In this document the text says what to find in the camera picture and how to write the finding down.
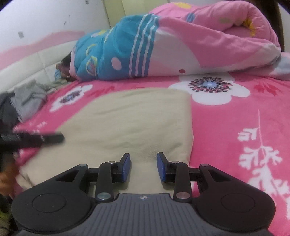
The blue pink floral quilt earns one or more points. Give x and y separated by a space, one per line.
181 39

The sleeping person head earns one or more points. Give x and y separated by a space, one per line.
62 70

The yellow-green wardrobe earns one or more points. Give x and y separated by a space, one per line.
116 9

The black garment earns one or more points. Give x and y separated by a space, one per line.
9 115

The grey sweatshirt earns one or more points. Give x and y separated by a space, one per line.
28 99

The brown wooden door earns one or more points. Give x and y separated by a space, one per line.
276 22

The beige trousers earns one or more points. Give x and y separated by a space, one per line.
141 122

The pink white headboard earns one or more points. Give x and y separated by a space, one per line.
36 61

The pink floral bed sheet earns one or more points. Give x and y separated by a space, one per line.
240 125

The patterned pillow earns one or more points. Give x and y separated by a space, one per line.
54 85

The person left hand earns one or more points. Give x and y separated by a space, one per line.
9 172

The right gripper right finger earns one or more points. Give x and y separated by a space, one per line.
177 173

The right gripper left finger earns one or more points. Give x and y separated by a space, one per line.
109 173

